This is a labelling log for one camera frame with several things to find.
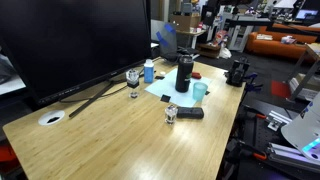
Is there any white mat sheet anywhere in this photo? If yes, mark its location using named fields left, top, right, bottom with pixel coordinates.
left=144, top=67, right=213, bottom=108

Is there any blue bottle white cap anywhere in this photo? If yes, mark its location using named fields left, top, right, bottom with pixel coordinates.
left=143, top=58, right=155, bottom=84

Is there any black thermos bottle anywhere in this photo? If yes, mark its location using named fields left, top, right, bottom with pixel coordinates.
left=174, top=54, right=195, bottom=94

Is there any laptop with blue tape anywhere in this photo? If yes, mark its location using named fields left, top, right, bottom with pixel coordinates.
left=150, top=19, right=179, bottom=57

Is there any black monitor stand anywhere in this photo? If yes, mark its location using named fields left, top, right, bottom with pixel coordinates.
left=68, top=78, right=128, bottom=118

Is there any cardboard box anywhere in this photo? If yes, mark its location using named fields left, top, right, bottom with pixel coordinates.
left=171, top=13, right=202, bottom=33

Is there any black clamp device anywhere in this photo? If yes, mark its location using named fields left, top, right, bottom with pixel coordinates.
left=225, top=57, right=251, bottom=88

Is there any blue spring clamp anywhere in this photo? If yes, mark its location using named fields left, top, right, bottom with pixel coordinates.
left=244, top=72, right=264, bottom=93

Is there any large black monitor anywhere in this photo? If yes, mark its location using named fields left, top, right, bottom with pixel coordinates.
left=0, top=0, right=153, bottom=108

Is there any orange sofa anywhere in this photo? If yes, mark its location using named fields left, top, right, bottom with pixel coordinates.
left=245, top=24, right=320, bottom=61

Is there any background computer screen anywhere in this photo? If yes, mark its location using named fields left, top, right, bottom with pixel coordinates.
left=294, top=8, right=320, bottom=21

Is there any aluminium rail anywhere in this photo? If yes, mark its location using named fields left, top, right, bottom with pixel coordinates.
left=266, top=142, right=320, bottom=174

